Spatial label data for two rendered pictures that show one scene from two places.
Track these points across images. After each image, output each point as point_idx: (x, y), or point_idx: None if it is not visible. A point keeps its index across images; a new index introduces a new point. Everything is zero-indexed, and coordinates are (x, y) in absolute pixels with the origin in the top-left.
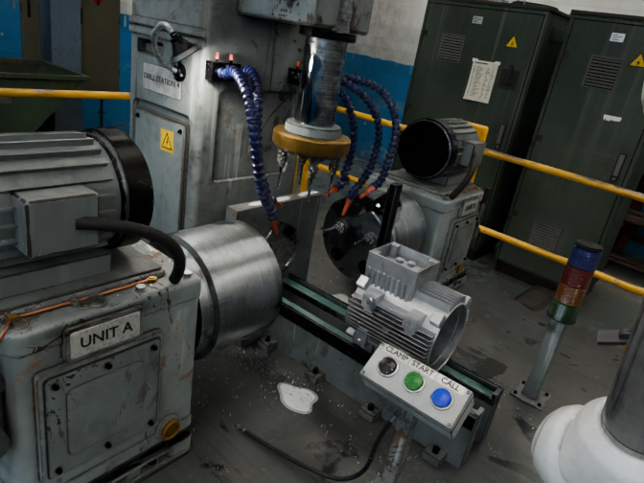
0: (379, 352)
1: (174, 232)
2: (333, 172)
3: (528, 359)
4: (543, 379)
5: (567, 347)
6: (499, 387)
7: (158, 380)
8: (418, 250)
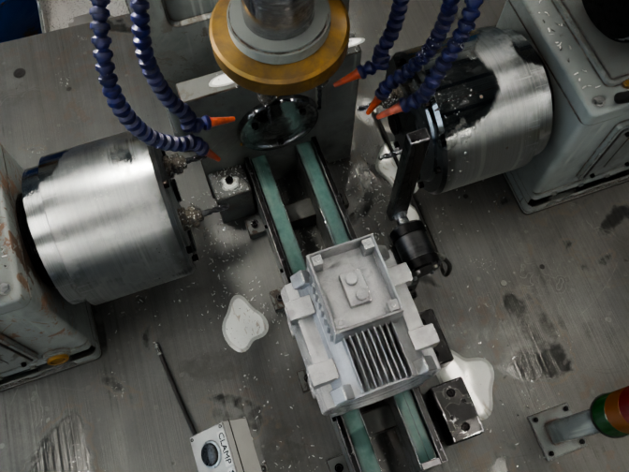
0: (213, 432)
1: (48, 173)
2: (318, 88)
3: (622, 367)
4: (567, 440)
5: None
6: (442, 457)
7: (12, 348)
8: (516, 167)
